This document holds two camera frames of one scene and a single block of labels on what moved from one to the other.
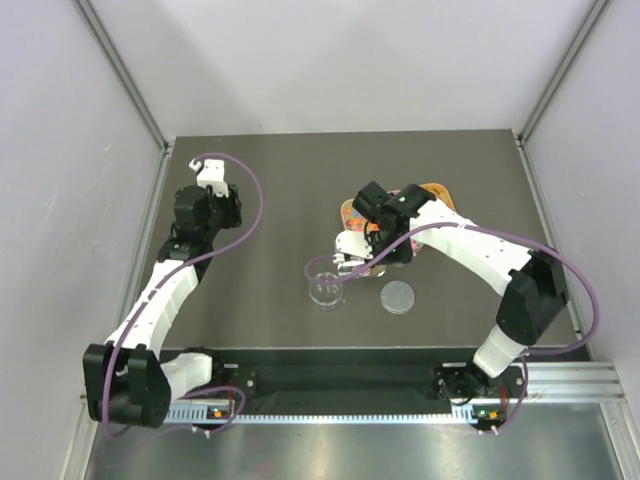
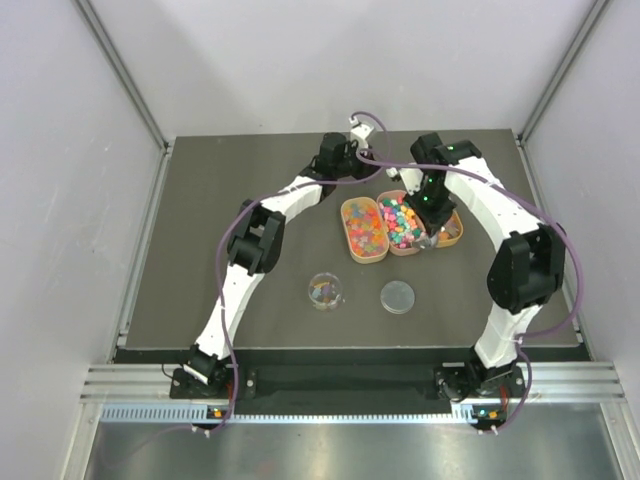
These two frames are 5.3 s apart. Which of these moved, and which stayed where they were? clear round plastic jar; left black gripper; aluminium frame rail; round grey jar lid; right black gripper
Moved: left black gripper; right black gripper
Stayed: aluminium frame rail; clear round plastic jar; round grey jar lid
